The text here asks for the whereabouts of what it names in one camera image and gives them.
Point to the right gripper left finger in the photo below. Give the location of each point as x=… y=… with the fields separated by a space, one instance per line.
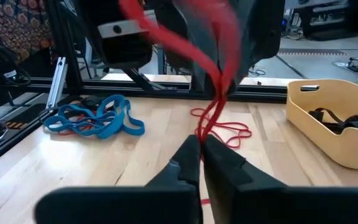
x=166 y=202

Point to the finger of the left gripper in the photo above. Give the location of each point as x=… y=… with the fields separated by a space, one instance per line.
x=194 y=37
x=259 y=31

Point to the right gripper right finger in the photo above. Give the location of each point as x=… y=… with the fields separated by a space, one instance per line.
x=259 y=202

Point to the black rubber band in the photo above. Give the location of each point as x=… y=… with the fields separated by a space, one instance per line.
x=89 y=101
x=356 y=123

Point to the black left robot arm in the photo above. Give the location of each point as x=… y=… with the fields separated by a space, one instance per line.
x=126 y=53

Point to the blue rubber band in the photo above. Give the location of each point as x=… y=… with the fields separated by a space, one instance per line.
x=73 y=126
x=129 y=119

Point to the black equipment unit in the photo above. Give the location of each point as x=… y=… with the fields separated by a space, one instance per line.
x=337 y=28

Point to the yellow plastic basket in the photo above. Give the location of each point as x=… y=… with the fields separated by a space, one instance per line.
x=322 y=149

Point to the silver aluminium bar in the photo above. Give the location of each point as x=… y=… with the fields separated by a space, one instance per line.
x=57 y=84

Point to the floral patterned cloth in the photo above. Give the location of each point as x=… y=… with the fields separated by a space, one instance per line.
x=20 y=25

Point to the black aluminium table frame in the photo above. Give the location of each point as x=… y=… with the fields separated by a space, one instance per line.
x=135 y=88

